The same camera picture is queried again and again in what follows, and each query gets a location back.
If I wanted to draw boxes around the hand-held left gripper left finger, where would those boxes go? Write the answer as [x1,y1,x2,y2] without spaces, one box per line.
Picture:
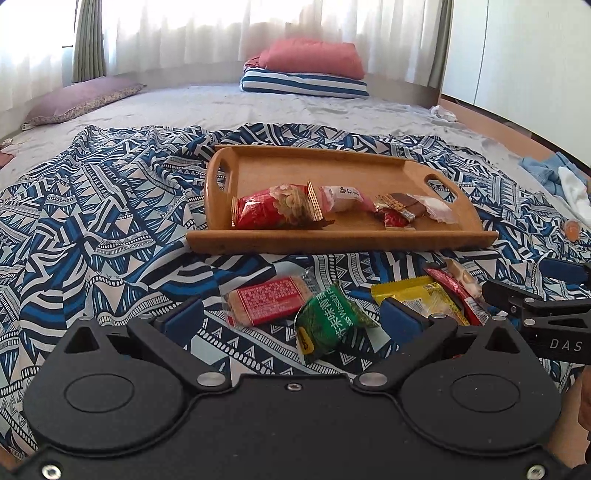
[60,298,228,394]

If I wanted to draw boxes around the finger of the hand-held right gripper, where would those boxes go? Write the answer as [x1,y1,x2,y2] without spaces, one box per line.
[540,258,591,287]
[482,279,591,324]

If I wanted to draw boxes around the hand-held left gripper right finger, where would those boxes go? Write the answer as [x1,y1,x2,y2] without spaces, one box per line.
[356,298,522,394]

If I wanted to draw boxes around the yellow snack packet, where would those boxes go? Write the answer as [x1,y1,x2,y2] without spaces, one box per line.
[370,276,468,326]

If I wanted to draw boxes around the clear biscuit packet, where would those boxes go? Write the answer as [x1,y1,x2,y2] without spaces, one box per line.
[444,257,486,296]

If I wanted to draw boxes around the long red stick packet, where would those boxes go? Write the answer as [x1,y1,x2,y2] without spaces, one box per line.
[424,267,491,325]

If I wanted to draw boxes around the green pea packet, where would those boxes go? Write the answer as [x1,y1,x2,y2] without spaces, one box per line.
[294,281,380,366]

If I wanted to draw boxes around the red label cracker packet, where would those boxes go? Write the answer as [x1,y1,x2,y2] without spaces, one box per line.
[224,276,315,328]

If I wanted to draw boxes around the small red label bar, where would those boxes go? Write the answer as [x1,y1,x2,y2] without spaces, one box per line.
[382,210,413,230]

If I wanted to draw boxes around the brown chocolate packet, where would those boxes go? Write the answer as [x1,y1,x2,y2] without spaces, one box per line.
[392,192,428,217]

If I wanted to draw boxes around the white clear candy packet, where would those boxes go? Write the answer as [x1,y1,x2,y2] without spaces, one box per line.
[417,195,456,225]

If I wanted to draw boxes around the pink pastry packet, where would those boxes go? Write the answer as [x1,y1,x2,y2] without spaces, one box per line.
[318,185,376,214]

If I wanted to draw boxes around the red peanut packet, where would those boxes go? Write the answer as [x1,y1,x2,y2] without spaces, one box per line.
[230,182,325,230]

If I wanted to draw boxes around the wooden tray with handles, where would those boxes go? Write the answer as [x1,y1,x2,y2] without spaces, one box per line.
[186,144,499,254]

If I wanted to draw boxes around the white cloth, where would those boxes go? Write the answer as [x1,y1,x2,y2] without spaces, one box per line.
[556,166,591,217]

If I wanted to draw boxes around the light blue cloth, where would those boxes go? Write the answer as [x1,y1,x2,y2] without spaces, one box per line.
[519,153,583,197]

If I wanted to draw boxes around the blue white patterned blanket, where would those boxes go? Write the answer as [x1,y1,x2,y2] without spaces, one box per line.
[0,122,591,462]

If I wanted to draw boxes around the grey bed sheet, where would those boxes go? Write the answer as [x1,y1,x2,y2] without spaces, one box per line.
[0,80,573,195]

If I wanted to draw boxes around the white wardrobe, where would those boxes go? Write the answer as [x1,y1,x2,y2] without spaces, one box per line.
[441,0,591,153]

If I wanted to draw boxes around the mauve floral pillow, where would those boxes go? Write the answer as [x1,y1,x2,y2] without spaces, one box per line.
[21,76,147,131]

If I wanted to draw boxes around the blue white striped pillow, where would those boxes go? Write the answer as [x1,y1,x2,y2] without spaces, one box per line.
[240,69,370,99]

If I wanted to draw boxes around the green grey curtain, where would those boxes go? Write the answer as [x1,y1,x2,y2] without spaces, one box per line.
[427,0,455,88]
[73,0,108,84]

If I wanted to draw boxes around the red pillow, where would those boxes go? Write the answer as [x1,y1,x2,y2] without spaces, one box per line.
[244,38,366,79]

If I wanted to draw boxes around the white sheer curtain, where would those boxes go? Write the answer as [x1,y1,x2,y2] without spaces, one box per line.
[0,0,451,88]

